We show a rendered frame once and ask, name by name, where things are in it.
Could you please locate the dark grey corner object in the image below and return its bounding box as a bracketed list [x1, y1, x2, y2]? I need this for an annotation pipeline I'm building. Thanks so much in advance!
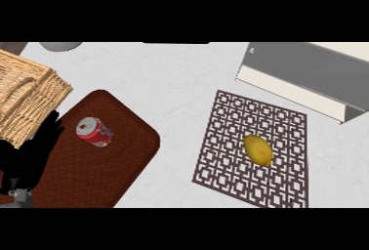
[0, 42, 30, 56]

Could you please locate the grey and cream tiered shelf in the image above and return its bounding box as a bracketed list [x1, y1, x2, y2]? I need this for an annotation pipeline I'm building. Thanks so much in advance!
[234, 42, 369, 125]

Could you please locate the brown lattice placemat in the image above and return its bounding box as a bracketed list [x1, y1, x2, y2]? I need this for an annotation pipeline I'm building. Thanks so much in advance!
[191, 90, 309, 209]

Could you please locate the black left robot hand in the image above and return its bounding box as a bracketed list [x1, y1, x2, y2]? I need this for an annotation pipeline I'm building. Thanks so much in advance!
[0, 109, 66, 192]

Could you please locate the grey round object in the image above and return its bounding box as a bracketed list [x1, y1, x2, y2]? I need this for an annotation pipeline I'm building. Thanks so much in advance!
[38, 42, 84, 53]

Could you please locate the tan wicker basket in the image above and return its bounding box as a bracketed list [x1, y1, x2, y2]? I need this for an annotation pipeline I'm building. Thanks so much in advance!
[0, 49, 75, 149]

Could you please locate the dark red placemat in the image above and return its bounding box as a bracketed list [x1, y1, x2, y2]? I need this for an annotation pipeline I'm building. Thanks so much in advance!
[0, 89, 160, 209]

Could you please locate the red soda can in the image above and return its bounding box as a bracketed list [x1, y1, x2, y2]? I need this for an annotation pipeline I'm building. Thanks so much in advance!
[75, 116, 116, 148]

